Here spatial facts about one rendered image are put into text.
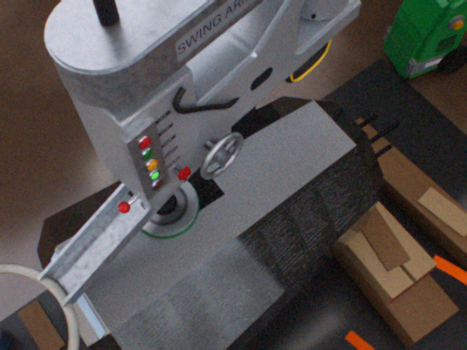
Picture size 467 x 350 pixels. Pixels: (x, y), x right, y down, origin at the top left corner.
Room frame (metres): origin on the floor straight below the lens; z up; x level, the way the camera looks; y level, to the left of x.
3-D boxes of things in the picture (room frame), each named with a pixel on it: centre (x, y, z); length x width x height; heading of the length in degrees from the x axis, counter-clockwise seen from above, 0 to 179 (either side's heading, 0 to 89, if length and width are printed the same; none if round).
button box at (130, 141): (0.65, 0.16, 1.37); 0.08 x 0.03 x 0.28; 130
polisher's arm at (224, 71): (1.03, -0.13, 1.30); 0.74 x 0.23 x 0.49; 130
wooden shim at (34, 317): (0.63, 0.82, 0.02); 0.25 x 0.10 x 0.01; 33
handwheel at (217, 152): (0.77, 0.01, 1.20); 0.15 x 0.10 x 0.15; 130
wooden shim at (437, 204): (0.95, -0.99, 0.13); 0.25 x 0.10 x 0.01; 41
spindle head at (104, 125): (0.84, 0.11, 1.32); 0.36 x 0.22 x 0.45; 130
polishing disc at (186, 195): (0.79, 0.18, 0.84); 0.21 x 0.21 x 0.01
